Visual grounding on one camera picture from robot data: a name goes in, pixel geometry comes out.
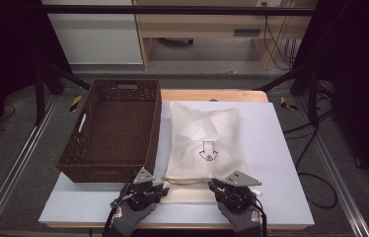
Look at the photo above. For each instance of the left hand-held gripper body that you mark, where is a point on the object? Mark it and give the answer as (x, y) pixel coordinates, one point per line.
(143, 176)

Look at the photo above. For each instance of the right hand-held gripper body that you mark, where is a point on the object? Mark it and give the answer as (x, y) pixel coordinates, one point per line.
(241, 179)

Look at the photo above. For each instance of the brown woven basket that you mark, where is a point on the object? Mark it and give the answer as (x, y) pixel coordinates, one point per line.
(116, 131)

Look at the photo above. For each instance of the cream mesh laundry bag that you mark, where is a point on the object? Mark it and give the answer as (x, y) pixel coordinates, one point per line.
(202, 131)

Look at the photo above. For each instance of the person's right hand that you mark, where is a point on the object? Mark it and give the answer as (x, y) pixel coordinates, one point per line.
(245, 222)

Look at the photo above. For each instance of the person's left hand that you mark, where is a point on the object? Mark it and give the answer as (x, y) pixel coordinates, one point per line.
(128, 220)

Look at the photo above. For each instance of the white table board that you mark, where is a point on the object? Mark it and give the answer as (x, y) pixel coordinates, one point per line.
(271, 131)

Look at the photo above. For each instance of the wooden table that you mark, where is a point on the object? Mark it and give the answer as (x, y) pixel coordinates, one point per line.
(235, 95)

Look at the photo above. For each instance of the black metal stand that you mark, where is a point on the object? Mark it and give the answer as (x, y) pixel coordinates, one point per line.
(313, 98)
(39, 95)

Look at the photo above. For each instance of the white cabinet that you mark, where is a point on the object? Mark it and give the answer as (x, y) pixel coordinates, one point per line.
(97, 39)

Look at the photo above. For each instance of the black curtain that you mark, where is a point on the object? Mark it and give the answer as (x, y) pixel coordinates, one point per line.
(5, 49)
(360, 82)

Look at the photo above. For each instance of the light wooden desk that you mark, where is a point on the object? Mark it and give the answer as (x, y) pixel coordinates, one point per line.
(205, 24)

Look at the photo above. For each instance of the black horizontal bar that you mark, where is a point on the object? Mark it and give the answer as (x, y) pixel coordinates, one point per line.
(172, 10)

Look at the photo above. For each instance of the aluminium floor rail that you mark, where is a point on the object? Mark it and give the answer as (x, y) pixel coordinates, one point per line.
(340, 184)
(18, 164)

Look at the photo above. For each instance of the white wall socket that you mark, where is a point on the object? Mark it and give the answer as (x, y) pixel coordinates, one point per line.
(266, 3)

